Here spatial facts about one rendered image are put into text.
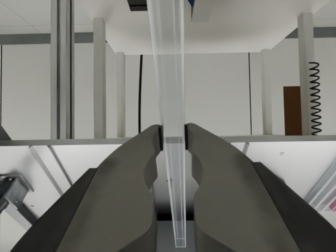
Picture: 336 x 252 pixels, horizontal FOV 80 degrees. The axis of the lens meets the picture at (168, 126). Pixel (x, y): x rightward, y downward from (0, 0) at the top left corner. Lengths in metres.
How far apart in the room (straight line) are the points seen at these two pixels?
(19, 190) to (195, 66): 1.86
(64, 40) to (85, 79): 1.58
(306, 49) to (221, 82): 1.33
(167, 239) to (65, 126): 0.35
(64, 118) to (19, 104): 1.90
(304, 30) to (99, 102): 0.67
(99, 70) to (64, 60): 0.15
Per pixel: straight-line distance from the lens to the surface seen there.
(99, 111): 0.66
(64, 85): 0.55
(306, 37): 0.80
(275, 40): 0.98
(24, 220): 0.41
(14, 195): 0.33
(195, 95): 1.97
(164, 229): 0.34
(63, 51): 0.57
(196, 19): 0.65
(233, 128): 2.02
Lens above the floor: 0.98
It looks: 2 degrees down
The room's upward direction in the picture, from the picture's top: 179 degrees clockwise
